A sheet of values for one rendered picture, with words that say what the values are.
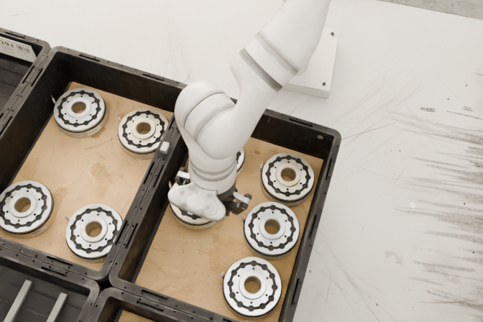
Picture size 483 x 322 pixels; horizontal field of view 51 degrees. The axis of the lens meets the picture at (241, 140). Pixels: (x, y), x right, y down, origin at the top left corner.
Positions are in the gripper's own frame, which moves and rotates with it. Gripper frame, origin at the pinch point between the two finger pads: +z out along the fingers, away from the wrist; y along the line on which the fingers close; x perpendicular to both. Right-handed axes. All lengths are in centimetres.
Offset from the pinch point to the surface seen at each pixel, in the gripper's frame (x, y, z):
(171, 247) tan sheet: 9.1, 4.4, 4.6
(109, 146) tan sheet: -4.6, 24.9, 4.8
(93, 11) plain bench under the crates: -44, 54, 18
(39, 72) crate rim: -9.9, 41.1, -4.8
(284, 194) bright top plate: -7.8, -11.3, 1.7
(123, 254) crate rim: 15.5, 9.1, -5.4
